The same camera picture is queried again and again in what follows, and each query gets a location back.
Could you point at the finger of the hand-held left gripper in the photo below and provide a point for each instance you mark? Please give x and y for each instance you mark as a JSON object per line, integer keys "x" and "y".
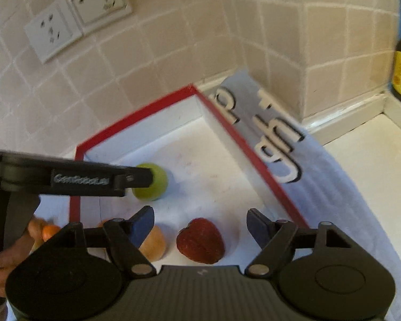
{"x": 138, "y": 175}

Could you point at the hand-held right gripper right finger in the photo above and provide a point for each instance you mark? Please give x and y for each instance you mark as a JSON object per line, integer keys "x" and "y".
{"x": 257, "y": 227}

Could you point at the green round fruit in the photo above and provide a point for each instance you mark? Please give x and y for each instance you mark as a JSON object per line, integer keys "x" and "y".
{"x": 157, "y": 187}

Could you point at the red cardboard box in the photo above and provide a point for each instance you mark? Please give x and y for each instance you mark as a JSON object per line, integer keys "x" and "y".
{"x": 204, "y": 174}

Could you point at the orange cherry tomato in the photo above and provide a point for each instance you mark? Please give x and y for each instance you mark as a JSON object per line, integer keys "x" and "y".
{"x": 50, "y": 231}

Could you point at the person's left hand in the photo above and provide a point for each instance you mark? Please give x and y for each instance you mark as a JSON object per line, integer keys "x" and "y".
{"x": 16, "y": 254}

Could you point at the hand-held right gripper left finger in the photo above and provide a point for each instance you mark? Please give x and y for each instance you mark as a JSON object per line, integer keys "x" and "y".
{"x": 142, "y": 224}

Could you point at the red strawberry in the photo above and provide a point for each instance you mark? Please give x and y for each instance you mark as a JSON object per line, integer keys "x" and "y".
{"x": 200, "y": 240}

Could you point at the blue quilted mat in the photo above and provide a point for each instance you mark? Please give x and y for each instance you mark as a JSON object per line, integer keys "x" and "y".
{"x": 337, "y": 207}

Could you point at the tan round fruit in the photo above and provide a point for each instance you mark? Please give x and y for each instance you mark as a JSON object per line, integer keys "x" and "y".
{"x": 155, "y": 244}

